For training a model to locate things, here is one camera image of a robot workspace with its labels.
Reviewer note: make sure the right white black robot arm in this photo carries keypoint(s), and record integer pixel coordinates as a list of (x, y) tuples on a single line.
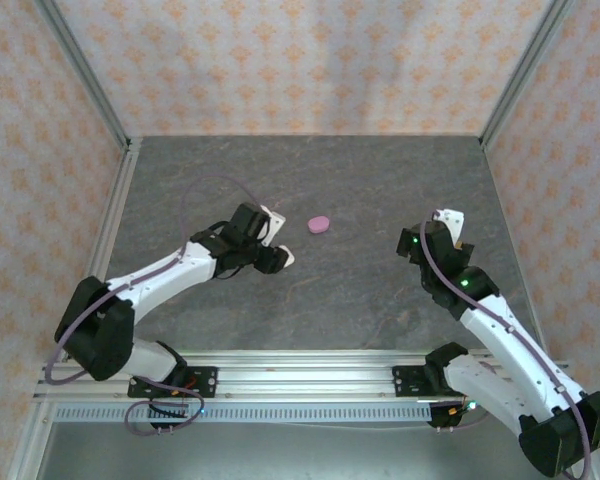
[(505, 340)]

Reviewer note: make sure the white earbud charging case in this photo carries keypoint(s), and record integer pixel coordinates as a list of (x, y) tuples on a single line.
[(290, 259)]

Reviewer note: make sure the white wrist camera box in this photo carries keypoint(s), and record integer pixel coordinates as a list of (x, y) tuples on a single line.
[(275, 225), (452, 222)]

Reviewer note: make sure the pink earbud charging case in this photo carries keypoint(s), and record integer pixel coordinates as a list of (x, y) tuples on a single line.
[(318, 225)]

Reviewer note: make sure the grey metal lower panel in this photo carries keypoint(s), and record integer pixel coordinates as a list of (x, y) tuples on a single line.
[(305, 455)]

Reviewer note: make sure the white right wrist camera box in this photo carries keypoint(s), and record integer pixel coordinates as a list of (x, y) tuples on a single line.
[(452, 222)]

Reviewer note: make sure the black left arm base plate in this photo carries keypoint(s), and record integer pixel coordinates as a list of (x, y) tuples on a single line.
[(207, 382)]

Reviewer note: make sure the aluminium frame post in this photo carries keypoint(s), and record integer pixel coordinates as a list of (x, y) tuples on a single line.
[(525, 70), (84, 70)]

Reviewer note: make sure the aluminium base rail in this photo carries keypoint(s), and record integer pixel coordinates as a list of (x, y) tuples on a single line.
[(305, 380)]

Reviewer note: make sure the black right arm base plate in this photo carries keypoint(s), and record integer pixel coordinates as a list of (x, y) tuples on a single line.
[(405, 382)]

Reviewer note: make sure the aluminium table side rail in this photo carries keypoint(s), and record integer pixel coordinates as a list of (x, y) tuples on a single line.
[(121, 185)]

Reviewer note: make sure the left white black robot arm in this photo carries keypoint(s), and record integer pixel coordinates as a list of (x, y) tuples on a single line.
[(155, 280)]

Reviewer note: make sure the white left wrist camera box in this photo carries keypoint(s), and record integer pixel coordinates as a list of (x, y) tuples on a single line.
[(275, 225)]

